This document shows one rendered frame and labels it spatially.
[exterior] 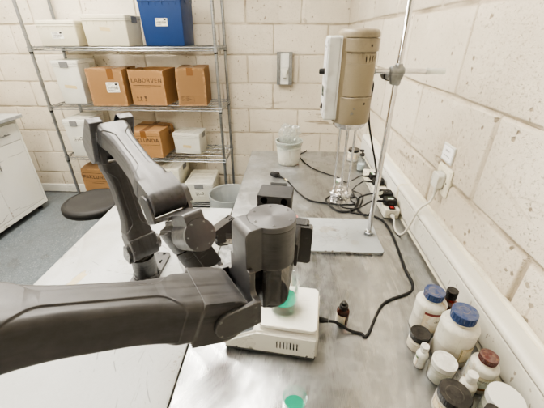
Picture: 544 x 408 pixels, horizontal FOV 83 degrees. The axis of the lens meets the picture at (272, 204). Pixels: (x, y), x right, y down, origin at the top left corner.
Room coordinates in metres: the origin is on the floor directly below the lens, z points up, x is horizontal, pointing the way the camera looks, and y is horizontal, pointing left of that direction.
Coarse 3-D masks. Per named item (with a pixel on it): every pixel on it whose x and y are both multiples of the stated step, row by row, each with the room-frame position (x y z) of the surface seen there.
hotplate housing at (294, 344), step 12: (240, 336) 0.43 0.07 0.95; (252, 336) 0.43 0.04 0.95; (264, 336) 0.42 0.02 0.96; (276, 336) 0.42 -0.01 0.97; (288, 336) 0.42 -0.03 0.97; (300, 336) 0.41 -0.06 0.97; (312, 336) 0.41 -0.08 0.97; (240, 348) 0.43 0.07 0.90; (252, 348) 0.43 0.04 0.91; (264, 348) 0.42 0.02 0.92; (276, 348) 0.42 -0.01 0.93; (288, 348) 0.41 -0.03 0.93; (300, 348) 0.41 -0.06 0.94; (312, 348) 0.40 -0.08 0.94
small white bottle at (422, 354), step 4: (424, 344) 0.40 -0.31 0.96; (420, 348) 0.40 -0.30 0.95; (424, 348) 0.39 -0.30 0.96; (428, 348) 0.39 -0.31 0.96; (416, 352) 0.40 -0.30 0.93; (420, 352) 0.40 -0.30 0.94; (424, 352) 0.39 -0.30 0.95; (416, 356) 0.40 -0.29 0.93; (420, 356) 0.39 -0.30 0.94; (424, 356) 0.39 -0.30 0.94; (428, 356) 0.39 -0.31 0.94; (416, 360) 0.39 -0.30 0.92; (420, 360) 0.39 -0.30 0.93; (424, 360) 0.39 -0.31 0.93; (416, 364) 0.39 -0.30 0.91; (420, 364) 0.39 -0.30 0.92; (424, 364) 0.39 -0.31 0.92; (420, 368) 0.39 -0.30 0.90
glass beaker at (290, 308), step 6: (294, 276) 0.49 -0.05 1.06; (294, 282) 0.49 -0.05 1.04; (294, 288) 0.45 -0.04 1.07; (294, 294) 0.45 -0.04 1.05; (288, 300) 0.44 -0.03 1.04; (294, 300) 0.45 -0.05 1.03; (282, 306) 0.44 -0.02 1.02; (288, 306) 0.44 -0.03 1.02; (294, 306) 0.45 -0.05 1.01; (276, 312) 0.45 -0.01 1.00; (282, 312) 0.44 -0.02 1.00; (288, 312) 0.44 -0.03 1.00; (294, 312) 0.45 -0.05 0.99
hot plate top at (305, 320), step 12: (300, 288) 0.53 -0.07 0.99; (300, 300) 0.49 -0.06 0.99; (312, 300) 0.49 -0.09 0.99; (264, 312) 0.46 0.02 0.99; (300, 312) 0.46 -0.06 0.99; (312, 312) 0.46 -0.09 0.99; (264, 324) 0.43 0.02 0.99; (276, 324) 0.43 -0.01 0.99; (288, 324) 0.43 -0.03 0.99; (300, 324) 0.43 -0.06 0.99; (312, 324) 0.43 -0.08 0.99
